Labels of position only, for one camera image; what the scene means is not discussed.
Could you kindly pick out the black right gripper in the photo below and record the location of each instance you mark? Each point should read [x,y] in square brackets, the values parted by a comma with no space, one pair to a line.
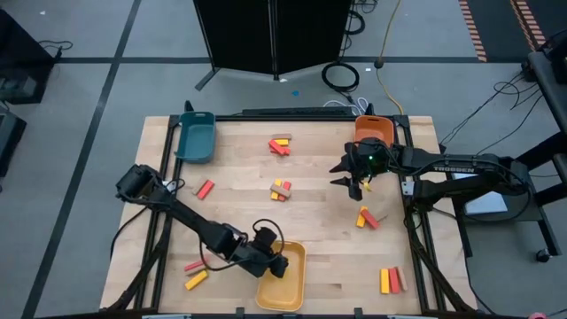
[354,166]

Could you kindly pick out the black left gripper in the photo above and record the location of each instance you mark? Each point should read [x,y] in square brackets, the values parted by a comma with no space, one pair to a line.
[252,259]

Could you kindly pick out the yellow wooden block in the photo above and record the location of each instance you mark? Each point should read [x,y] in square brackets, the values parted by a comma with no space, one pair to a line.
[281,142]
[361,219]
[384,281]
[196,280]
[274,191]

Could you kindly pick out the red wooden block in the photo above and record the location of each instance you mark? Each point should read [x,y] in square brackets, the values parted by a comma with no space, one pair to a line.
[287,187]
[370,219]
[393,280]
[206,189]
[195,265]
[279,149]

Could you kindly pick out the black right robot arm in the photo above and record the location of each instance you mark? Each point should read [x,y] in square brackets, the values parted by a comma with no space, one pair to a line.
[443,168]

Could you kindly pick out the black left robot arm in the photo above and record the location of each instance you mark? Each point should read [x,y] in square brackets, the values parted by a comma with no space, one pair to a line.
[186,217]

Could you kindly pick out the yellow plastic bin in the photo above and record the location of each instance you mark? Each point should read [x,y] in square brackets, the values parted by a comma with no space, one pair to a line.
[283,292]

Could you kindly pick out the orange plastic bin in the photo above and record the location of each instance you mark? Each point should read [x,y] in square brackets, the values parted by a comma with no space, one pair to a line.
[374,128]

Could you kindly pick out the black folding room divider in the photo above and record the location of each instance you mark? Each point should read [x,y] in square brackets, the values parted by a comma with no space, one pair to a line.
[310,35]

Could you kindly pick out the white paper sheet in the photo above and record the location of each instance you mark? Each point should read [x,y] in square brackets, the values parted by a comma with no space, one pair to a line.
[487,204]

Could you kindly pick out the teal plastic bin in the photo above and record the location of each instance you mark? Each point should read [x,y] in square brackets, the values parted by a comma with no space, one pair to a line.
[195,142]

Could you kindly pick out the black side stand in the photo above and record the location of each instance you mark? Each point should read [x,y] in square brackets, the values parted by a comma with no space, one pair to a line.
[537,208]

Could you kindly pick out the red round object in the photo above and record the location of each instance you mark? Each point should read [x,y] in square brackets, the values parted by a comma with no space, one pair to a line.
[538,316]

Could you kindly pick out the black equipment box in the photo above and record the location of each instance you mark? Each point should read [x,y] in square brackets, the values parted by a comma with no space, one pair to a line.
[9,142]

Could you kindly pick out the black equipment cabinet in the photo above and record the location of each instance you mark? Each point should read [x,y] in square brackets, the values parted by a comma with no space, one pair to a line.
[17,53]

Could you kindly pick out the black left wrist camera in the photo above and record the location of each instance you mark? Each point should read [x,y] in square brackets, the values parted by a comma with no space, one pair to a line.
[266,238]

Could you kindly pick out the silver metal bracket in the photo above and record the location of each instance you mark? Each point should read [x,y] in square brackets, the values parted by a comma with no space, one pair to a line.
[168,186]
[407,188]

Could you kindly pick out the black aluminium table frame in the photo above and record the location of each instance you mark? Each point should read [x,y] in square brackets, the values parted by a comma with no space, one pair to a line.
[310,119]

